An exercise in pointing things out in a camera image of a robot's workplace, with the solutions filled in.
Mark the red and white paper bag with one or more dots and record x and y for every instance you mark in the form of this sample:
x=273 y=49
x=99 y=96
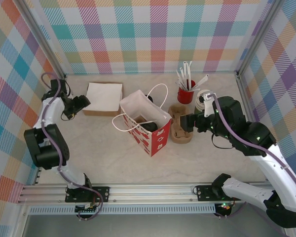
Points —
x=160 y=140

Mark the brown cardboard box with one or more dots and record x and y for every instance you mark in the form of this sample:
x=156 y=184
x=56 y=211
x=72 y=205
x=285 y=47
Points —
x=101 y=113

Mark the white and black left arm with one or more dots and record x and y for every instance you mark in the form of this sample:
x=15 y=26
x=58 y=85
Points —
x=47 y=116

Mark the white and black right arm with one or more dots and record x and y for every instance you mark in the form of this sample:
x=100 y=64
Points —
x=246 y=192

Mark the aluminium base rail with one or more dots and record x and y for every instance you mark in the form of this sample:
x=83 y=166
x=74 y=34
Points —
x=150 y=192

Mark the small circuit board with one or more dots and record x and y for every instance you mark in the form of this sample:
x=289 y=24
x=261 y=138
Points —
x=86 y=209
x=225 y=207

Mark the aluminium frame post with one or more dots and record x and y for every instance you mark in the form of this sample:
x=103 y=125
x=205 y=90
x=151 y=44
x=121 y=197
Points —
x=261 y=34
x=43 y=37

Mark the brown pulp cup carrier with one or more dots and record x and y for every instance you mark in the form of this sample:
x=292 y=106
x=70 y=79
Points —
x=181 y=137
x=138 y=120

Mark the red metal mug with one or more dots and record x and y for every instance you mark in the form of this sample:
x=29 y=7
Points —
x=185 y=96

